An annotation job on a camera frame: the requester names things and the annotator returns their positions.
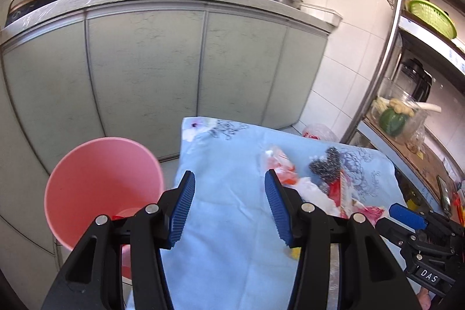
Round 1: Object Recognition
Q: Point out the green pepper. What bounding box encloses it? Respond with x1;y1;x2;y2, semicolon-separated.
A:
378;108;409;137

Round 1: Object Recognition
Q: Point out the black glass kettle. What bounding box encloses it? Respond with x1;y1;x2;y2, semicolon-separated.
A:
394;58;433;102

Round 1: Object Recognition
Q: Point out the colourful wrapper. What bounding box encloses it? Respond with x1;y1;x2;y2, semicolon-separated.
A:
261;146;299;187

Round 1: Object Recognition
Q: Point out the grey kitchen cabinet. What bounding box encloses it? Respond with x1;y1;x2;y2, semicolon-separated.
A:
1;0;337;171

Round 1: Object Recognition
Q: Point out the light blue floral cloth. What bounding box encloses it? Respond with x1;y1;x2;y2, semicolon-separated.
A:
124;116;412;310

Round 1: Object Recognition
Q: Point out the ginger root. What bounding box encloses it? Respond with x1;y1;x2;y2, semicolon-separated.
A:
389;98;414;117

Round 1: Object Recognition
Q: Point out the green plastic basket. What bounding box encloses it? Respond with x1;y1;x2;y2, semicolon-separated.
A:
407;0;457;40

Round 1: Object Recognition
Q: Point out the steel wool scrubber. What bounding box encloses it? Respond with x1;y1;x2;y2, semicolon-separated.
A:
309;147;341;184

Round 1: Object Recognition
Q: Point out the pink plastic trash bucket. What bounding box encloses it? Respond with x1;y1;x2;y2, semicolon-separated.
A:
43;136;166;282

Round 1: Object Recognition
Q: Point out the metal storage shelf rack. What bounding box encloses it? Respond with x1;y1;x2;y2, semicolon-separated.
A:
343;0;464;216

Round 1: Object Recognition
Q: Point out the red white toothpaste box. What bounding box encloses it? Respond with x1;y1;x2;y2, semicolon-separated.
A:
328;170;353;219

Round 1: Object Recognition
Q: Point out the red white plastic bag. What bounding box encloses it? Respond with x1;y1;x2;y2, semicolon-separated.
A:
302;123;339;142

